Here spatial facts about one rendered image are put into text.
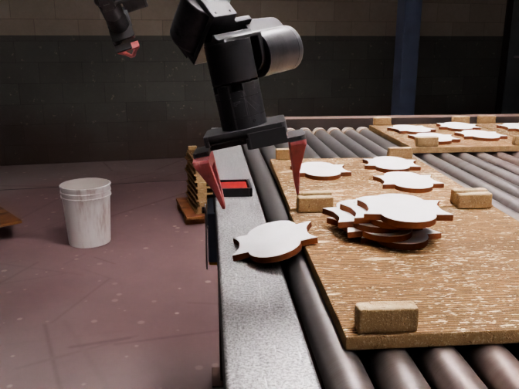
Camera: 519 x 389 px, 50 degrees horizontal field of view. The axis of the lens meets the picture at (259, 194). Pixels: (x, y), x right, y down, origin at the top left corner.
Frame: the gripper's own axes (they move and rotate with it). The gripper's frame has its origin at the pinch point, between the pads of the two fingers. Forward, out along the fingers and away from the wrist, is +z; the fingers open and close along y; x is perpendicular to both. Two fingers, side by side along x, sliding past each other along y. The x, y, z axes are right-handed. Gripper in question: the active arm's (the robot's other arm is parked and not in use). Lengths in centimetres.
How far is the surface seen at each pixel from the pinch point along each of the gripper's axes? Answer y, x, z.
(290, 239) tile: -2.8, -3.0, 8.0
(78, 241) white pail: 125, -248, 73
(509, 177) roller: -52, -50, 21
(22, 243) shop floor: 162, -256, 70
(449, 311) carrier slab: -17.6, 17.3, 11.7
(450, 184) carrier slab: -35, -36, 15
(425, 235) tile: -21.3, -3.7, 11.5
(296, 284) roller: -2.4, 4.9, 11.1
